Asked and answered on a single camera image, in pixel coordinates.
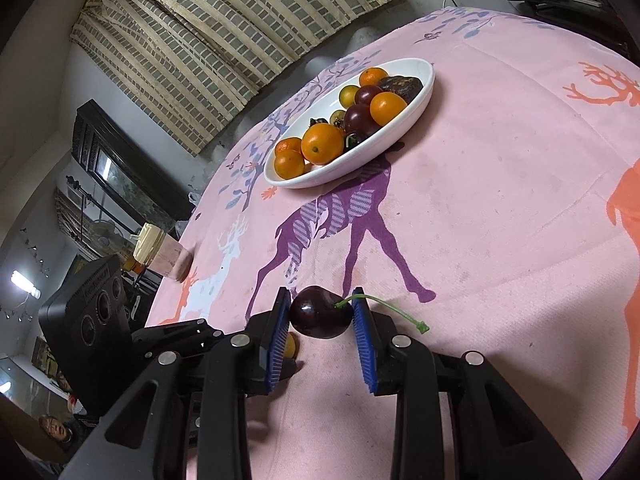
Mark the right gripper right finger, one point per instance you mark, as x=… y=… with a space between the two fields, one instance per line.
x=495 y=434

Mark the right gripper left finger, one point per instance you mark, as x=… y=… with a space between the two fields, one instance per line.
x=246 y=363

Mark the dark cherry with stem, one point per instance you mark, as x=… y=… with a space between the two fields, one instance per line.
x=318 y=313

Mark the large front orange mandarin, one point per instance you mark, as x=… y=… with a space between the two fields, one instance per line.
x=371 y=76

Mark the smooth orange kumquat front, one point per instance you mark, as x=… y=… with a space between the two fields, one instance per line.
x=386 y=106

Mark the longan right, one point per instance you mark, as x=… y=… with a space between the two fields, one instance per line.
x=291 y=347

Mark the cream bottle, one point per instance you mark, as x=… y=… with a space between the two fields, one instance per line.
x=148 y=243

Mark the yellow-orange kumquat far left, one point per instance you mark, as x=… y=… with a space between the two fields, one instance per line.
x=289 y=164

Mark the pink deer tablecloth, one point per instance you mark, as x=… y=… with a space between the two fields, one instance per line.
x=508 y=221

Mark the orange kumquat centre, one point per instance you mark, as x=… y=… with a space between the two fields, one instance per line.
x=322 y=143

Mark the water chestnut lower left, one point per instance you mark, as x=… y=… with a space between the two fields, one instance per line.
x=317 y=121

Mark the water chestnut middle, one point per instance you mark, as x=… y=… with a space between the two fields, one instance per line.
x=353 y=139

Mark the white oval plate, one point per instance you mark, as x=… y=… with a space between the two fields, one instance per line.
x=375 y=144

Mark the large dark plum centre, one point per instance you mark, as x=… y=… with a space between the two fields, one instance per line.
x=358 y=119

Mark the greenish yellow kumquat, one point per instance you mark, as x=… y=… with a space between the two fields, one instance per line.
x=347 y=95

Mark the striped beige curtain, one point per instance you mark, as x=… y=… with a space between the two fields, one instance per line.
x=193 y=65

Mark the small dark cherry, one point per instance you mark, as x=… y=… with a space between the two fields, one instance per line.
x=365 y=94

